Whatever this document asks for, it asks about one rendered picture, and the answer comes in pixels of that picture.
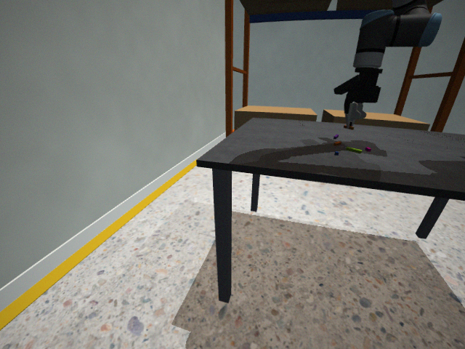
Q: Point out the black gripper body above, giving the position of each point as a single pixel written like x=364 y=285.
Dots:
x=361 y=92

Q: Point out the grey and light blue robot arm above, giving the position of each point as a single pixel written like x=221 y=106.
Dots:
x=411 y=26

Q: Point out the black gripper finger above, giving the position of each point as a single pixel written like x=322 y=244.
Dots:
x=350 y=110
x=360 y=109

